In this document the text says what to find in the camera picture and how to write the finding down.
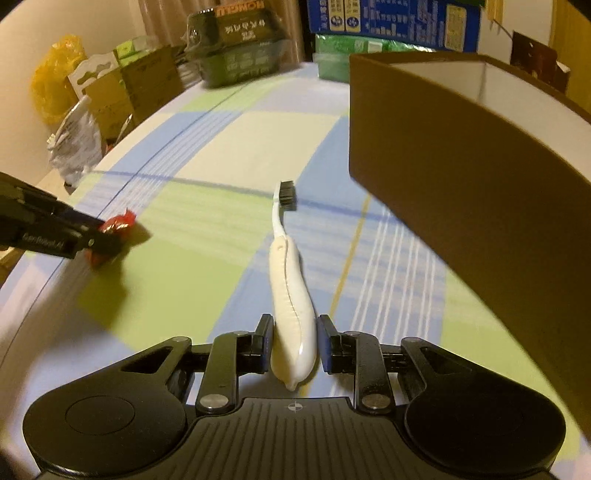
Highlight red snack wrapper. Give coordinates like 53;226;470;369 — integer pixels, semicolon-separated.
87;208;139;269

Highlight white toothbrush black bristles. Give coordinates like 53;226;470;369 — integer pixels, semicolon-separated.
269;181;318;391

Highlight crumpled clear plastic bag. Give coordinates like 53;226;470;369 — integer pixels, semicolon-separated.
47;95;103;188

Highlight yellow plastic bag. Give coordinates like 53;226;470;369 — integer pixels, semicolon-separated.
30;35;87;128

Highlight checkered tablecloth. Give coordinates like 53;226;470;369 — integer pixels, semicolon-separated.
1;64;555;479

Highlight brown cardboard carton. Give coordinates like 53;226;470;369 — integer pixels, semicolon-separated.
68;46;184;140

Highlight dark green snack pack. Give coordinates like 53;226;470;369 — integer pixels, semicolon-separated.
185;1;288;88

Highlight brown cardboard box white inside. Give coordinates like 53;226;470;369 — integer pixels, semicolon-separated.
349;52;590;432

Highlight green shrink-wrapped drink pack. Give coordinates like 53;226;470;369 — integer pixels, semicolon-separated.
312;32;438;84

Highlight blue milk carton box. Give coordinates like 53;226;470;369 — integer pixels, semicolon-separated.
307;0;485;53

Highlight dark red gift bag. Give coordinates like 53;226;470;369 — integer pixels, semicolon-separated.
510;32;571;94

